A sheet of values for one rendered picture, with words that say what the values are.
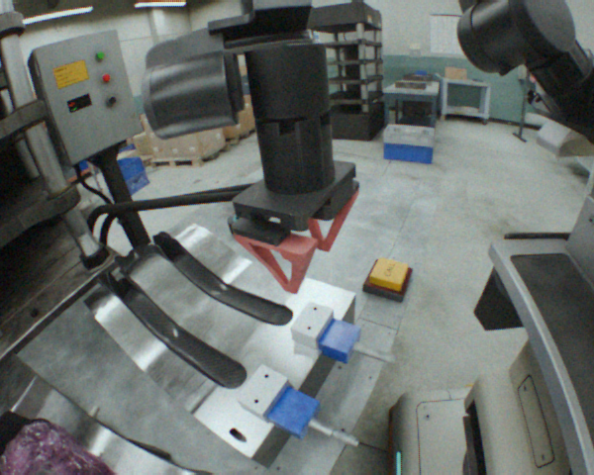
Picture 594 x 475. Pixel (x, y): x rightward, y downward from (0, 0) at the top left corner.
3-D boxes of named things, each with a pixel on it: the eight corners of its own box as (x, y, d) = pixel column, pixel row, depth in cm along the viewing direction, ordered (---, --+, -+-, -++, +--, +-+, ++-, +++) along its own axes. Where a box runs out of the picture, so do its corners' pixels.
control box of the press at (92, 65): (226, 324, 146) (121, 24, 61) (189, 363, 126) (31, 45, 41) (200, 310, 157) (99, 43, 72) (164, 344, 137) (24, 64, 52)
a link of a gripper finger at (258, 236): (248, 295, 26) (224, 211, 20) (288, 252, 31) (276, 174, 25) (311, 321, 23) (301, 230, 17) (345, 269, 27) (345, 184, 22)
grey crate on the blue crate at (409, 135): (434, 139, 308) (435, 128, 300) (433, 148, 280) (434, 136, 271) (388, 135, 335) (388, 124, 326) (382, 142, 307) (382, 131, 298)
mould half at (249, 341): (353, 328, 44) (356, 270, 37) (268, 469, 27) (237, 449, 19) (173, 254, 68) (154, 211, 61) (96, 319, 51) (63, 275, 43)
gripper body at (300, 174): (234, 221, 21) (211, 130, 17) (298, 172, 28) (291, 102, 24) (305, 240, 18) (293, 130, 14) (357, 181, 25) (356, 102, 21)
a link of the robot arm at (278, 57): (333, 25, 13) (316, 35, 18) (218, 38, 13) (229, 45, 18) (340, 129, 17) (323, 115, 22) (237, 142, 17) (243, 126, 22)
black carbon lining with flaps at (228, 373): (301, 318, 39) (293, 270, 34) (234, 408, 29) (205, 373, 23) (165, 256, 56) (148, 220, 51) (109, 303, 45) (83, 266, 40)
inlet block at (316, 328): (399, 355, 33) (406, 332, 29) (385, 387, 29) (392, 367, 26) (312, 324, 39) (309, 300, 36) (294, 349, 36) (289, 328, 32)
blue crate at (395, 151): (433, 154, 321) (434, 139, 308) (432, 165, 292) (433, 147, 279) (388, 149, 347) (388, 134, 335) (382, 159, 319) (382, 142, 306)
